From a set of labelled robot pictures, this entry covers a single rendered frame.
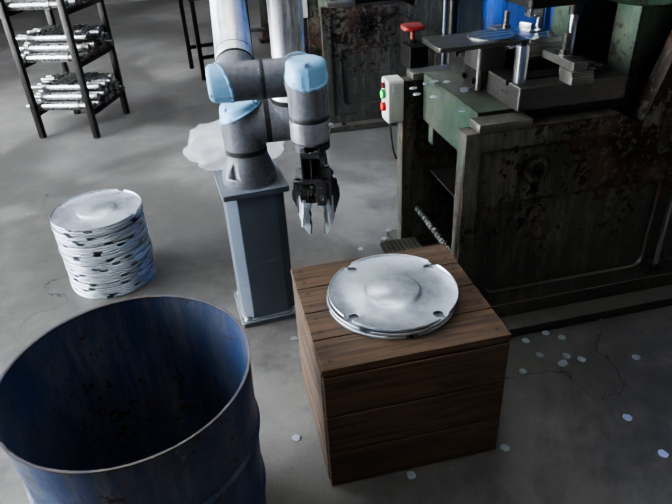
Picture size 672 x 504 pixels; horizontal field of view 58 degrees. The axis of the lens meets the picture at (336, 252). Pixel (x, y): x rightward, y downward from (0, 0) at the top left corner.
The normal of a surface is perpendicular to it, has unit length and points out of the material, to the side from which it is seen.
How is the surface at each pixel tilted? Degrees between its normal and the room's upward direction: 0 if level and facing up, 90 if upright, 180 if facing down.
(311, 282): 0
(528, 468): 0
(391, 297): 0
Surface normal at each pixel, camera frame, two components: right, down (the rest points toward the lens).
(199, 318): -0.40, 0.47
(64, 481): -0.11, 0.56
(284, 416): -0.05, -0.85
